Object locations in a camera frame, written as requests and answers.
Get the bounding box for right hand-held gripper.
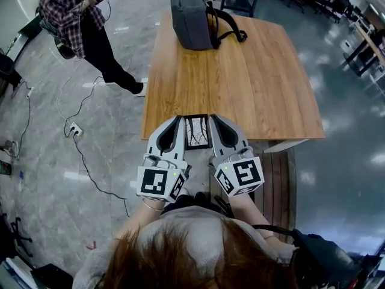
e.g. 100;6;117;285
208;114;265;197

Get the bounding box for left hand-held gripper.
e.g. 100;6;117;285
137;116;193;205

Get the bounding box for black picture frame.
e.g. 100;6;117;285
183;114;210;151

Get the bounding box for person's left forearm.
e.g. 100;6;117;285
114;194;181;242

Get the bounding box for person's right forearm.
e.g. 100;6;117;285
229;191;273;240

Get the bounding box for dark wooden bench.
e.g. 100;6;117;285
253;148;298;244

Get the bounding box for person's grey sweater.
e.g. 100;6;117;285
72;205;299;289

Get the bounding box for grey backpack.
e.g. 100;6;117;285
170;0;248;52

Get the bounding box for black bag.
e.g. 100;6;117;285
290;228;363;289

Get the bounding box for wooden desk with black legs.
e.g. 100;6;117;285
342;19;385;78

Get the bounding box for black round bin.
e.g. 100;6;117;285
0;54;23;93

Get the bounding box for black office chair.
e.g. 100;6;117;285
0;212;34;263

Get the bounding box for thin gold bracelet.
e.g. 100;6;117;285
142;198;165;213

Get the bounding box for black floor cable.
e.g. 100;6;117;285
63;76;131;218

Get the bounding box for white floor cable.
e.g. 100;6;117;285
55;59;84;125

